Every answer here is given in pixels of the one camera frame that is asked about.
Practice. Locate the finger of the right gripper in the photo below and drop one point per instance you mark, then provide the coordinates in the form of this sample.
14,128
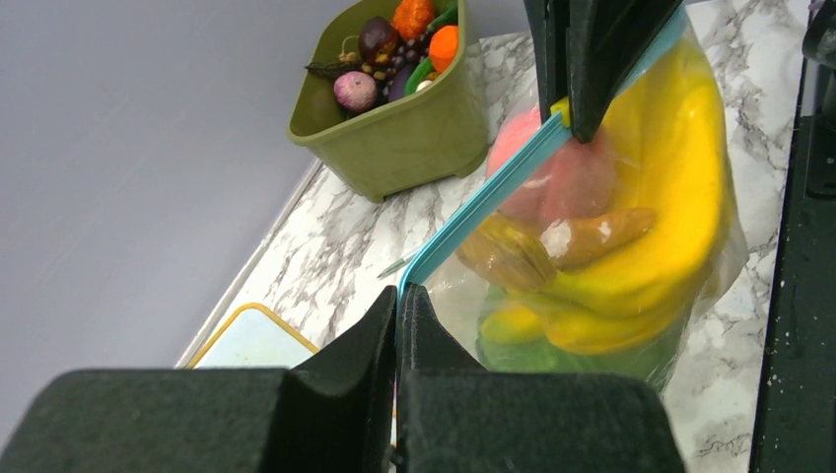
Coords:
548,21
606,39

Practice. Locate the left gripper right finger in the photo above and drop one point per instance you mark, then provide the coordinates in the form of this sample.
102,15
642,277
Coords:
455,416

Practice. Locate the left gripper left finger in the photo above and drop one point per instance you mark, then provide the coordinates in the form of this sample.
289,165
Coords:
331,413

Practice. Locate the pink peach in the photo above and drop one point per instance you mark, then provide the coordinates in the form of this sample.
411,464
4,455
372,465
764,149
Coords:
575,182

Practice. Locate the green lettuce leaf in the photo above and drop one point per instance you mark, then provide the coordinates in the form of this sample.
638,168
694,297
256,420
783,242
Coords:
652,362

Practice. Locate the clear zip top bag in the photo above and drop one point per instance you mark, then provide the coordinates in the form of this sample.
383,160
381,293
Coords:
460,297

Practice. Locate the orange tangerine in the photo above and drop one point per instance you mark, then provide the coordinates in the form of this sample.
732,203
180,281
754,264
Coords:
443,47

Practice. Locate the bumpy orange fruit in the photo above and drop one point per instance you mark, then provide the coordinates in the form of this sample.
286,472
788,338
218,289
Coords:
412,17

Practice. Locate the dark grape bunch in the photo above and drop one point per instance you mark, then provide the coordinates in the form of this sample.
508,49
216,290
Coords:
408,53

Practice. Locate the green white pen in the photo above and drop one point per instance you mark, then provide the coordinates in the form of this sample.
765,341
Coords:
397,264

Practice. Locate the olive green plastic bin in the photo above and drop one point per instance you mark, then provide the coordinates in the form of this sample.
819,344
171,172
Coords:
438,132

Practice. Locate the dark purple avocado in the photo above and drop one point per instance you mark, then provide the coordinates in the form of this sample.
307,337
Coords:
377,41

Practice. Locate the pink purple onion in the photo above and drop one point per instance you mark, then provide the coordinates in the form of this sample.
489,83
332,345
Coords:
356,91

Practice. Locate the small whiteboard yellow frame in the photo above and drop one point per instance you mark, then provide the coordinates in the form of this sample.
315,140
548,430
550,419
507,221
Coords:
253,336

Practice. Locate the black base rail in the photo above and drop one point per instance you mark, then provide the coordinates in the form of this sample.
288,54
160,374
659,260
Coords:
794,428

